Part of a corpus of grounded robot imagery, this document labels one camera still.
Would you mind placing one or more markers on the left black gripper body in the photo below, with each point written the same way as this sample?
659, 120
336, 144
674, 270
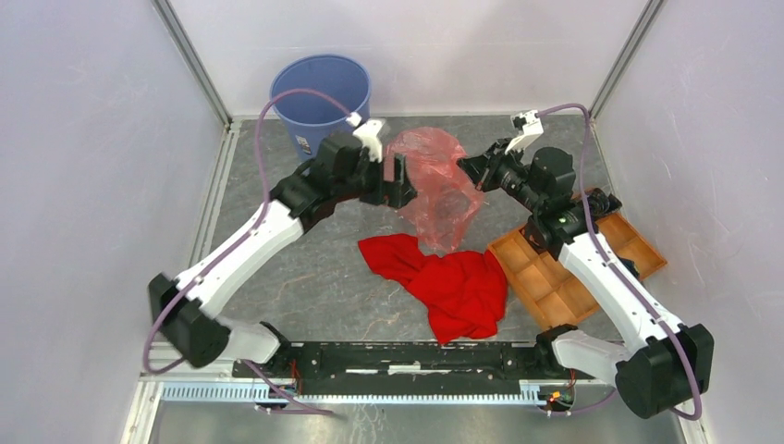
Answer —
369, 177

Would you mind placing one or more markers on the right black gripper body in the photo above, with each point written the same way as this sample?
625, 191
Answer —
511, 176

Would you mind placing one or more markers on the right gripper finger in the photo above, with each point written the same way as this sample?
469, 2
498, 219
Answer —
489, 177
474, 167

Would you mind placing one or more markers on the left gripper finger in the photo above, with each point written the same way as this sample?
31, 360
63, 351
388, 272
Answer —
402, 190
390, 180

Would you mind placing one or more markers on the red translucent trash bag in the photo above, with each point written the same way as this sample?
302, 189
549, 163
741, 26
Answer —
446, 201

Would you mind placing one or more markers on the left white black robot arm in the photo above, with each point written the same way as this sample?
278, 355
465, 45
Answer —
186, 309

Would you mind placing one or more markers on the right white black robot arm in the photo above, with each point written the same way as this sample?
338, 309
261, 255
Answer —
662, 363

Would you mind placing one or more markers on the blue plastic trash bin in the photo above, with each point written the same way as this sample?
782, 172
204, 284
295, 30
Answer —
329, 87

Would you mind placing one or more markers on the black roll in far compartment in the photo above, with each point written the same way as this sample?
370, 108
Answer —
602, 204

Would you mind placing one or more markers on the black roll in compartment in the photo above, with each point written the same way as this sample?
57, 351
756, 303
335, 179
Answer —
631, 267
602, 204

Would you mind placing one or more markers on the red cloth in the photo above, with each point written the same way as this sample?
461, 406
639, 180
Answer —
465, 293

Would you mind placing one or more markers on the orange compartment tray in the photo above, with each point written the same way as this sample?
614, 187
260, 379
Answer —
549, 292

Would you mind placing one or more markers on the black roll in right compartment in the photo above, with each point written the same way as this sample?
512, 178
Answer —
631, 267

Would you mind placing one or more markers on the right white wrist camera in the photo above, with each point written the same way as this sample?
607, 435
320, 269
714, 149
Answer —
529, 127

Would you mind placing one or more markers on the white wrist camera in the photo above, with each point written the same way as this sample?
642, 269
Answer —
529, 127
369, 132

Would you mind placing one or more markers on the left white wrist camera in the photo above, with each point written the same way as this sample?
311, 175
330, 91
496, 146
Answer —
369, 132

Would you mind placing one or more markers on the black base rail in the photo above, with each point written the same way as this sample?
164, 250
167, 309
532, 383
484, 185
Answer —
413, 368

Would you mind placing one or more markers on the right aluminium frame post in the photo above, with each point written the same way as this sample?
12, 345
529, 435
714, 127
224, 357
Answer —
628, 50

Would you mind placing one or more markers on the aluminium frame post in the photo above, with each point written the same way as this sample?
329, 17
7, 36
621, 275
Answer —
628, 50
186, 48

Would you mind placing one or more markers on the left aluminium frame post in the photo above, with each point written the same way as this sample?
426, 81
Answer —
186, 48

